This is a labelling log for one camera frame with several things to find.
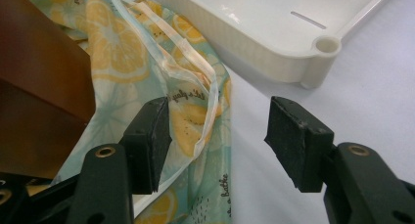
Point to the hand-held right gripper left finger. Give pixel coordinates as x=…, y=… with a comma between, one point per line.
x=147, y=145

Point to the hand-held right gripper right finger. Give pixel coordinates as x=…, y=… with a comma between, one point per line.
x=297, y=145

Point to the lemon print cloth bag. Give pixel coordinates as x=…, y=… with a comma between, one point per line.
x=127, y=61

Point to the white plastic tray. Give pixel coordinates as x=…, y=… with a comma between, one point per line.
x=261, y=28

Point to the brown carton box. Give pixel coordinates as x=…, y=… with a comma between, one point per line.
x=36, y=87

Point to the white table mat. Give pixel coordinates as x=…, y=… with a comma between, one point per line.
x=365, y=103

